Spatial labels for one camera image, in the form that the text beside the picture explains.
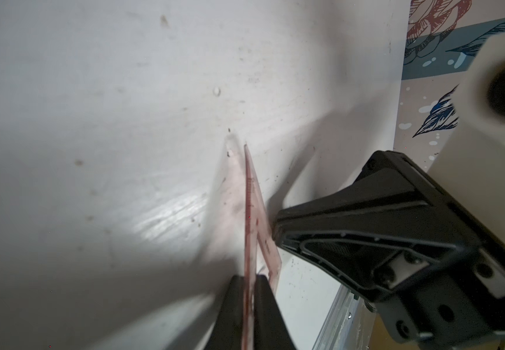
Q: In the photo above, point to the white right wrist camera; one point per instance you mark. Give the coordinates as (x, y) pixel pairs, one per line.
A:
(471, 164)

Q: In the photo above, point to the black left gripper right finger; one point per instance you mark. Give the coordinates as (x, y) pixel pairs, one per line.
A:
(270, 331)

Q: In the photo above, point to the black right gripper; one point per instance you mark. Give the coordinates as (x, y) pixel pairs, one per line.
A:
(394, 237)

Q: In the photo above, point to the pink triangle ruler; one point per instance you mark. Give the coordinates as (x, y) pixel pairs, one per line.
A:
(261, 253)

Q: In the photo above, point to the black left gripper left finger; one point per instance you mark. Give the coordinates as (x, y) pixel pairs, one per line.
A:
(228, 328)

